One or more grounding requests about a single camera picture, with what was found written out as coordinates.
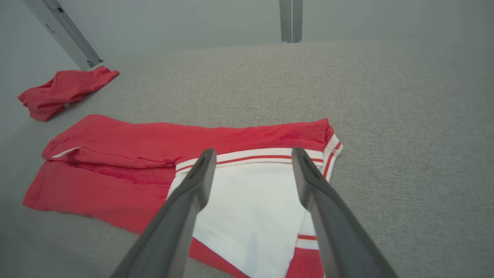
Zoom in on red garment with white hem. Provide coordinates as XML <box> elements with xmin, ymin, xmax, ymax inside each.
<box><xmin>17</xmin><ymin>66</ymin><xmax>120</xmax><ymax>122</ymax></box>

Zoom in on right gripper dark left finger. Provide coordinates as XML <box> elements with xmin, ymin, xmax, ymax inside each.
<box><xmin>110</xmin><ymin>148</ymin><xmax>217</xmax><ymax>278</ymax></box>

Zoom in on red jersey shirt white sleeves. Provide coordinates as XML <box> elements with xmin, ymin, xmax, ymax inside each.
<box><xmin>22</xmin><ymin>114</ymin><xmax>344</xmax><ymax>278</ymax></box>

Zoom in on grey double partition post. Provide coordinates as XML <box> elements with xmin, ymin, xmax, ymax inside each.
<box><xmin>279</xmin><ymin>0</ymin><xmax>303</xmax><ymax>43</ymax></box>

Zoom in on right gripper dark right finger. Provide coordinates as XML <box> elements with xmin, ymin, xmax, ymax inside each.
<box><xmin>291</xmin><ymin>147</ymin><xmax>398</xmax><ymax>278</ymax></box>

